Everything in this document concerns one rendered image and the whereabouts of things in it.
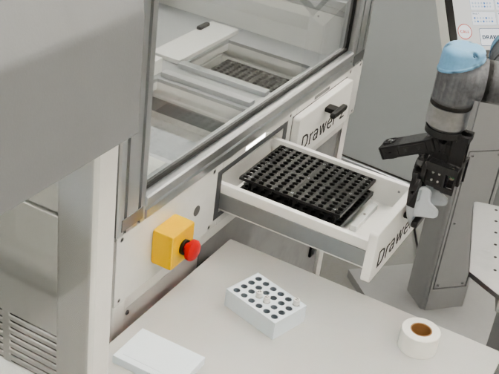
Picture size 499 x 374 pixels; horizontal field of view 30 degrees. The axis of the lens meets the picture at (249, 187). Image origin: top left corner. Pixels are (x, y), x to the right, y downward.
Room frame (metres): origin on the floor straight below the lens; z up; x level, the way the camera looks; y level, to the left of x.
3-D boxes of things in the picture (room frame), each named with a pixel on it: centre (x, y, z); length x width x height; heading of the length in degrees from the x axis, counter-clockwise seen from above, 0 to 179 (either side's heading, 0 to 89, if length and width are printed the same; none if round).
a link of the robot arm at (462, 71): (1.52, -0.34, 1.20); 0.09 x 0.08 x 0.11; 84
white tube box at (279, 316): (1.35, -0.06, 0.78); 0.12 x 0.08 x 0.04; 49
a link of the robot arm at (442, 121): (1.53, -0.34, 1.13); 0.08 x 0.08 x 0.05
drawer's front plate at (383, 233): (1.54, -0.30, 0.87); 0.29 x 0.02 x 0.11; 154
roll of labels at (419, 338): (1.32, -0.34, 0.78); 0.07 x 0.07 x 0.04
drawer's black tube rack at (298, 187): (1.63, -0.12, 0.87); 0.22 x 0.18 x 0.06; 64
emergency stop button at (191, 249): (1.36, 0.09, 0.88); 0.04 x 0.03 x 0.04; 154
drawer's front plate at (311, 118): (1.96, -0.15, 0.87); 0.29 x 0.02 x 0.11; 154
